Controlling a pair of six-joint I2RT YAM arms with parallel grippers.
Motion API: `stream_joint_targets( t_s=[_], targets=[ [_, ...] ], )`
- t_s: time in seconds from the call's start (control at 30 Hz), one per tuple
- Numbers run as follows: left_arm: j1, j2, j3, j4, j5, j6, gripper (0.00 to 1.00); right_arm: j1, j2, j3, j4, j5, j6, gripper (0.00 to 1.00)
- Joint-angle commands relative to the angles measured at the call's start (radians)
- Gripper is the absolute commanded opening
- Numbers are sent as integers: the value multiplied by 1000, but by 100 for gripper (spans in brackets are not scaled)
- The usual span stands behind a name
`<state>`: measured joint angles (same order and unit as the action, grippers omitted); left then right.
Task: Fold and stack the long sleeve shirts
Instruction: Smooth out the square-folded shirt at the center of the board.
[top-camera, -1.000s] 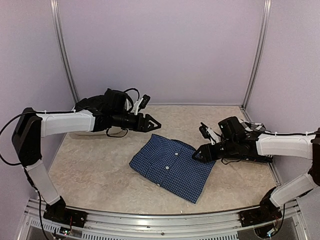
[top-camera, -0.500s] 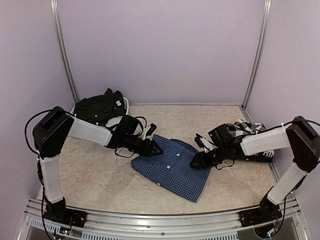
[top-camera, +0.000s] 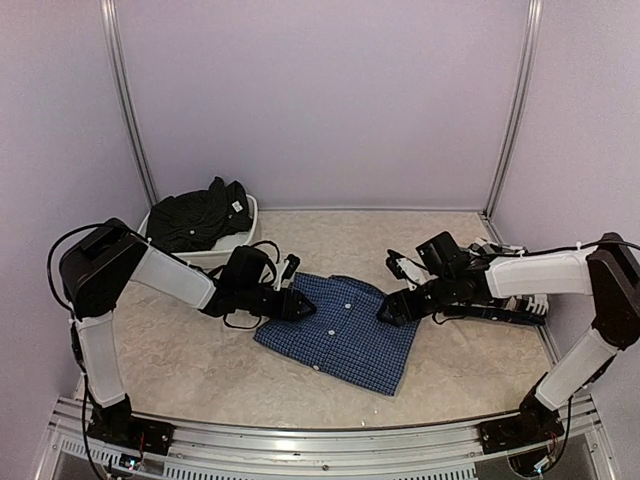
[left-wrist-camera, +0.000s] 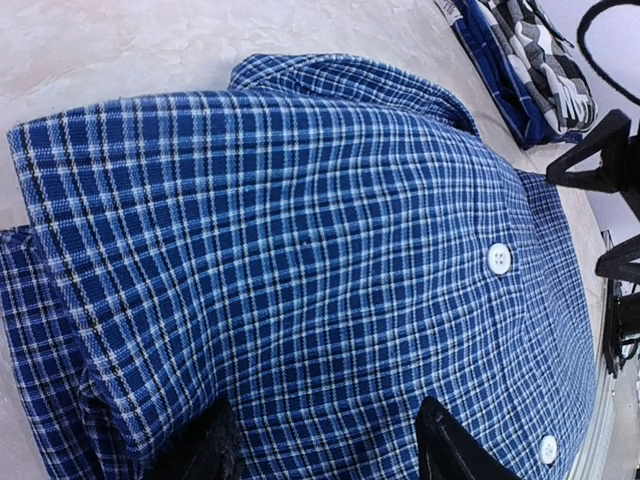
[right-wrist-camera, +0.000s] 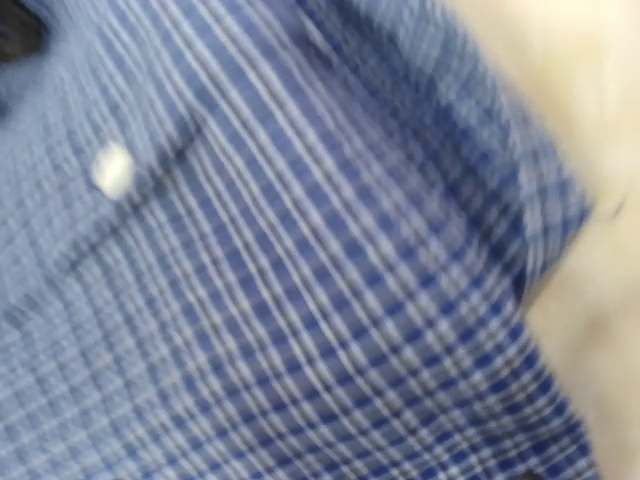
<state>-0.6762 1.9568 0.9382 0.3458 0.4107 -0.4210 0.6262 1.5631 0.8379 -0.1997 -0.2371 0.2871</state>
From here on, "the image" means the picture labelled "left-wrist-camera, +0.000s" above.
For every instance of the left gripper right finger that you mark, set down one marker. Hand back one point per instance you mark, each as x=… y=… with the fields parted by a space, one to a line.
x=447 y=451

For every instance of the black white plaid folded shirt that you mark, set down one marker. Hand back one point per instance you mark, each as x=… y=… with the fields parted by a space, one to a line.
x=527 y=67

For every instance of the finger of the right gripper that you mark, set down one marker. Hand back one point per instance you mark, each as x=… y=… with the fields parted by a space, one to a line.
x=621 y=262
x=606 y=161

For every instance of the blue checked long sleeve shirt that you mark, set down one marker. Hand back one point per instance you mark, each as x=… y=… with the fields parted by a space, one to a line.
x=325 y=243

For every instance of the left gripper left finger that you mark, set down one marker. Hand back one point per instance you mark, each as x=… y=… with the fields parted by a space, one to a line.
x=207 y=448

